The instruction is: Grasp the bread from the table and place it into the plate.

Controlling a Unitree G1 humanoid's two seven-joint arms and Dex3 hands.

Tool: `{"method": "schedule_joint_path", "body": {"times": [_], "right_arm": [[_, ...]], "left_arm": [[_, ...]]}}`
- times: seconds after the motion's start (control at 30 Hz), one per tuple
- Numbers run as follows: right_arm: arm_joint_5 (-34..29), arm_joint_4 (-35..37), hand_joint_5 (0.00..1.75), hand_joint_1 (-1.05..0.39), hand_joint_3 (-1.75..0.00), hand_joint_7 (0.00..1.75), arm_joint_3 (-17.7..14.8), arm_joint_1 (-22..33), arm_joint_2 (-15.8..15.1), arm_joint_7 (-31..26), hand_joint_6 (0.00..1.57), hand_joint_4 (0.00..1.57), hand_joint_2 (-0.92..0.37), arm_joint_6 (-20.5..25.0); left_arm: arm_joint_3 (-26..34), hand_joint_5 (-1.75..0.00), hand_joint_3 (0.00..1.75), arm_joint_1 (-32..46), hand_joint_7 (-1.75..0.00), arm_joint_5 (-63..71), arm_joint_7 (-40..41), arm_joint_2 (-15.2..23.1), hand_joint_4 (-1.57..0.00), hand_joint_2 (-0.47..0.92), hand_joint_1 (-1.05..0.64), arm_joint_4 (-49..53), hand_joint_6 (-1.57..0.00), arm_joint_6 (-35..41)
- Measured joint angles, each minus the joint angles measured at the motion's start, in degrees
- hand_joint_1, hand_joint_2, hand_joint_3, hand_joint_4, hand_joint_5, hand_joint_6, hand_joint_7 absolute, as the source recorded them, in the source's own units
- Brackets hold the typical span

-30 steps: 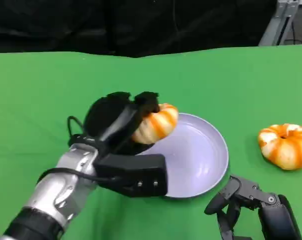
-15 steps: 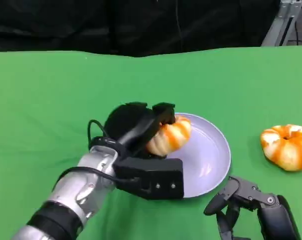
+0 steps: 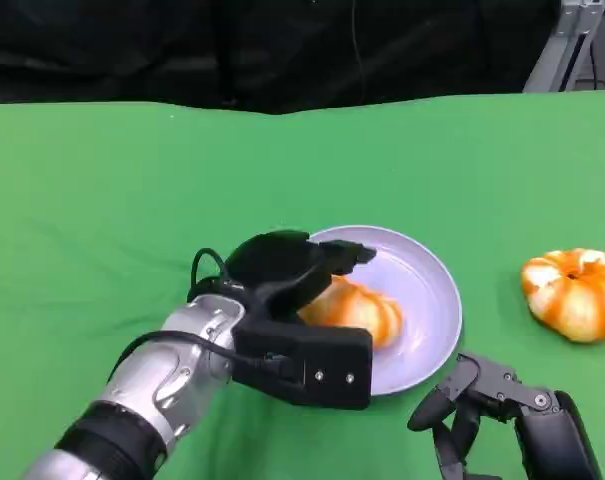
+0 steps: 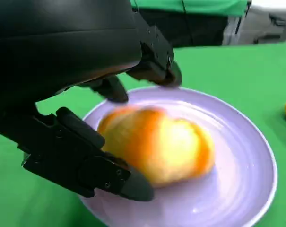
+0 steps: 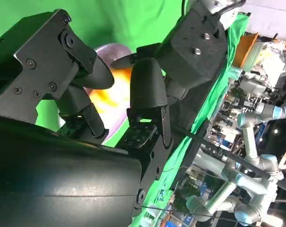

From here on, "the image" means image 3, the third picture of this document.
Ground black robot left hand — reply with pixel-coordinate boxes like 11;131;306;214
223;229;379;327

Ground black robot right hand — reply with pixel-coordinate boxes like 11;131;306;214
406;351;604;480

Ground orange and white toy bread roll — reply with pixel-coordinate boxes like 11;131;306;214
296;274;406;350
520;247;605;344

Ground lilac plate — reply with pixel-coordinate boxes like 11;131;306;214
301;224;465;398

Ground green table cloth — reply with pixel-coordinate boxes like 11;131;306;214
0;88;605;480

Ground black backdrop curtain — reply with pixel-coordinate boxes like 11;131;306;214
0;0;568;116

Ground black looped wrist cable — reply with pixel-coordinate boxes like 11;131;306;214
185;247;233;304

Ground black camera cable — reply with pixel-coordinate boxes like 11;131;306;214
106;329;296;384

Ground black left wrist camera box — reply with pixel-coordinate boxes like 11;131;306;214
230;318;374;412

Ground grey metal frame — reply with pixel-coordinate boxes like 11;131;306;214
522;0;605;94

